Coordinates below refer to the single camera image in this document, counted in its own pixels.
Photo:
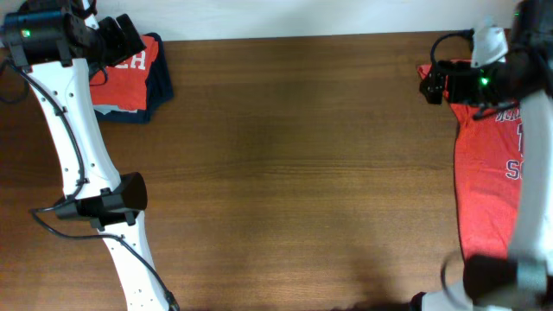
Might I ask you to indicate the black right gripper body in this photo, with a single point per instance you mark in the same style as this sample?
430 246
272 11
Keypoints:
467 85

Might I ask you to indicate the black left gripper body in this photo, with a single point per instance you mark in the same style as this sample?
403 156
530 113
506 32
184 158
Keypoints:
111 45

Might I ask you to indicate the orange Fram t-shirt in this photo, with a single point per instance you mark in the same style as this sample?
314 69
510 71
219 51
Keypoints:
124 85

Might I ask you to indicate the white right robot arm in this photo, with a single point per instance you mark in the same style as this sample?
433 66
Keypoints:
502 100

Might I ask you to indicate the dark navy folded garment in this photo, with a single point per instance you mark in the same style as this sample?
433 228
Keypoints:
159 91

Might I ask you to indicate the red soccer t-shirt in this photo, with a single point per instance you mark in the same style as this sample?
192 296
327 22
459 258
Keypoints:
488 170

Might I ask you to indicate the light grey folded shirt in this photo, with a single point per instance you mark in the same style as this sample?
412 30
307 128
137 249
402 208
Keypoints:
106 109

